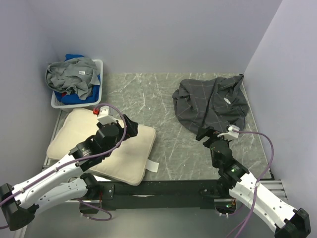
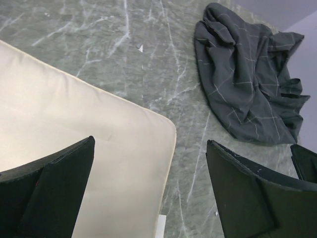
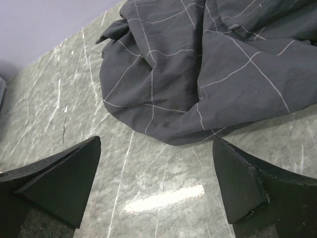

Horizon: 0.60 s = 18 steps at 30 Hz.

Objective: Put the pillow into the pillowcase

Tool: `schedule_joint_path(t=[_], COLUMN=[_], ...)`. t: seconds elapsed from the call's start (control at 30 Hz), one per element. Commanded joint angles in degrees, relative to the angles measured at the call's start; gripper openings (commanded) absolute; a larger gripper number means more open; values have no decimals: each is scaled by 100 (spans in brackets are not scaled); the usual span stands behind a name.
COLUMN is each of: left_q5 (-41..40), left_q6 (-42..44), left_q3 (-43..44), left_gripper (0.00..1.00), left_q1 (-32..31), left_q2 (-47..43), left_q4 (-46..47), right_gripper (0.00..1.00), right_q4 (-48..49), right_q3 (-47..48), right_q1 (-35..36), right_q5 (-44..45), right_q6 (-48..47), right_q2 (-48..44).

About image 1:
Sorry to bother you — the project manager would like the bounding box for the dark grey checked pillowcase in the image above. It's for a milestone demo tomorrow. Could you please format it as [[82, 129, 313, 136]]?
[[172, 75, 249, 134]]

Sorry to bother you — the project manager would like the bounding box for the cream pillow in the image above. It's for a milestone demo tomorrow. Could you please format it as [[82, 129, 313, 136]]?
[[47, 108, 157, 186]]

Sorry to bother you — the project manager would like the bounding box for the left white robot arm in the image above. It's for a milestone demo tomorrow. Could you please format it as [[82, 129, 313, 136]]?
[[0, 114, 138, 231]]

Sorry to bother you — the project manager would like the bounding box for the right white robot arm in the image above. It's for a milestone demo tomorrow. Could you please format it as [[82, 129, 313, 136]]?
[[196, 125, 311, 238]]

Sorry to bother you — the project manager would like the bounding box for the blue cloth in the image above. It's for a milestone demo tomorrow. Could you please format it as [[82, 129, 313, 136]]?
[[53, 54, 100, 105]]

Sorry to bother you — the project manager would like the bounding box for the white laundry basket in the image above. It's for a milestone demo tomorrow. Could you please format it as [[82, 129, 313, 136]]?
[[51, 59, 104, 112]]

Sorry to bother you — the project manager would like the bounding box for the black base beam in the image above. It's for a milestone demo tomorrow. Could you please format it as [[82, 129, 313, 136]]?
[[84, 179, 237, 214]]

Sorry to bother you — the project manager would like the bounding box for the grey crumpled cloth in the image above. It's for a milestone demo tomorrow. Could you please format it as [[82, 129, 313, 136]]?
[[45, 57, 101, 100]]

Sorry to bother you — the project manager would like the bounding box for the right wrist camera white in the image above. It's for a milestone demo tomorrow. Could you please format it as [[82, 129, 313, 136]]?
[[218, 125, 240, 140]]

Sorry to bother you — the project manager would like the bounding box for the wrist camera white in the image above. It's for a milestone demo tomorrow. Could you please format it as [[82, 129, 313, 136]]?
[[93, 106, 116, 125], [218, 125, 240, 140]]

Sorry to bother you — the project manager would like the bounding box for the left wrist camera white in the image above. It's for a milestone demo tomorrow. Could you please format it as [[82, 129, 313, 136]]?
[[93, 106, 116, 125]]

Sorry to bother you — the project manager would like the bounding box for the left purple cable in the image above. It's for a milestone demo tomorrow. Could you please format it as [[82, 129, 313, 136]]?
[[0, 103, 128, 230]]

